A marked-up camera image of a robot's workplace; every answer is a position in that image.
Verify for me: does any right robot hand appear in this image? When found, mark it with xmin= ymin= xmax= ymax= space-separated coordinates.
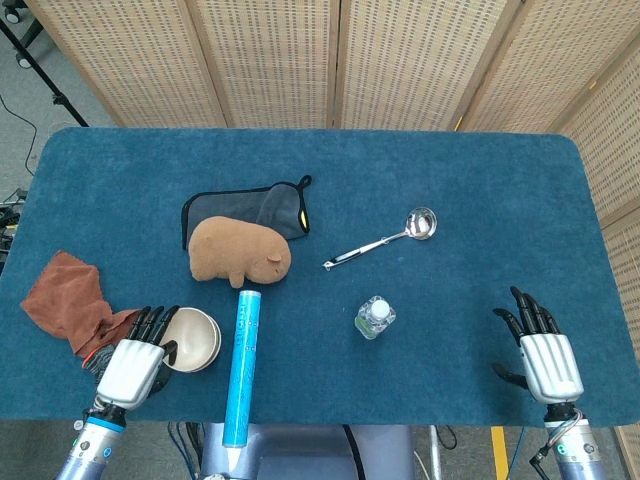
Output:
xmin=492 ymin=285 xmax=585 ymax=405

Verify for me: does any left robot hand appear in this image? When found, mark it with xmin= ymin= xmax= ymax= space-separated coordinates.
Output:
xmin=94 ymin=304 xmax=181 ymax=412

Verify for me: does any white bowl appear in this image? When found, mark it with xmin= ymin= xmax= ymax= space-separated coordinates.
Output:
xmin=192 ymin=314 xmax=223 ymax=374
xmin=160 ymin=307 xmax=220 ymax=374

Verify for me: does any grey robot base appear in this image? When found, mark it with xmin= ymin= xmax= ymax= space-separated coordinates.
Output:
xmin=199 ymin=422 xmax=416 ymax=480

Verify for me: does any grey patterned glove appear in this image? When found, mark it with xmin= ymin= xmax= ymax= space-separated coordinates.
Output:
xmin=81 ymin=348 xmax=119 ymax=384

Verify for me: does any rust brown cloth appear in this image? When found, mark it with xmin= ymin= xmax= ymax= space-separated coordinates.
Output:
xmin=19 ymin=249 xmax=144 ymax=357

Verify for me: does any blue cling film tube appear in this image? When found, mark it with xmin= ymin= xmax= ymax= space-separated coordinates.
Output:
xmin=221 ymin=288 xmax=264 ymax=471

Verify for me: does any brown capybara plush toy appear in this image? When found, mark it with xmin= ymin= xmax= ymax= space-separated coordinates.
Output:
xmin=187 ymin=215 xmax=293 ymax=290

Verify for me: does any clear bottle green label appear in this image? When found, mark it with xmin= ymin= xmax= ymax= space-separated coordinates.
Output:
xmin=354 ymin=295 xmax=397 ymax=341

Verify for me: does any black equipment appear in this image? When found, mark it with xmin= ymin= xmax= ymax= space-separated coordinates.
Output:
xmin=0 ymin=187 xmax=27 ymax=275

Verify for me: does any grey oven mitt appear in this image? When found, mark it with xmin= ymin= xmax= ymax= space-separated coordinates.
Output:
xmin=180 ymin=174 xmax=312 ymax=250

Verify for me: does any blue table mat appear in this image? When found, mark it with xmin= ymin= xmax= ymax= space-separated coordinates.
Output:
xmin=0 ymin=126 xmax=640 ymax=429

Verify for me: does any black stand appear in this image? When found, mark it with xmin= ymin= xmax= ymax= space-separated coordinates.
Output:
xmin=0 ymin=0 xmax=90 ymax=128

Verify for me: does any wicker folding screen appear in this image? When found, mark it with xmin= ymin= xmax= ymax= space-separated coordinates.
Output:
xmin=23 ymin=0 xmax=640 ymax=480

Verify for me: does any black cable bundle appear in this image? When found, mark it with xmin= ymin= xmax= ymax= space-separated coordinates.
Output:
xmin=166 ymin=422 xmax=205 ymax=480

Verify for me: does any steel ladle black handle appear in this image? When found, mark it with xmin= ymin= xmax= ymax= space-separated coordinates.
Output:
xmin=322 ymin=206 xmax=439 ymax=273

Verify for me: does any thin black floor cable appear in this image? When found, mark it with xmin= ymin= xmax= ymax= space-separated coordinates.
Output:
xmin=0 ymin=93 xmax=39 ymax=177

